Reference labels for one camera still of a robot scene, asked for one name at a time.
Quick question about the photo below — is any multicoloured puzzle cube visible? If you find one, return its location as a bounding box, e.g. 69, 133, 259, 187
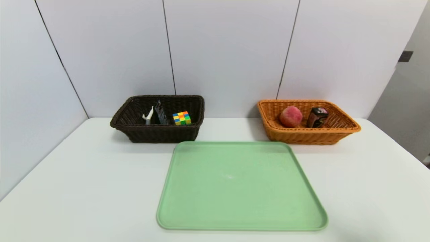
172, 111, 192, 126

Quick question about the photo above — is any black printed cosmetic tube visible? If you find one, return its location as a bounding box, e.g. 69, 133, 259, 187
155, 100, 169, 125

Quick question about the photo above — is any white peeler grey handle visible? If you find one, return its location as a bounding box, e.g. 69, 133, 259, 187
142, 106, 154, 125

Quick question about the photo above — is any red peach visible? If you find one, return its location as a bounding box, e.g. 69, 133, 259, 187
279, 106, 303, 128

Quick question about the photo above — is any black pink gum box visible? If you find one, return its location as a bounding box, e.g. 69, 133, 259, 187
306, 107, 329, 128

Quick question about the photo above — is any dark brown wicker basket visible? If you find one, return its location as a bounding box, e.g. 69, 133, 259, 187
110, 95, 205, 143

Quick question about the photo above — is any orange wicker basket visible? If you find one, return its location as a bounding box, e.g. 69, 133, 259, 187
257, 99, 362, 145

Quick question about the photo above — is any light green plastic tray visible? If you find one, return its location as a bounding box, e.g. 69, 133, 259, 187
156, 141, 328, 232

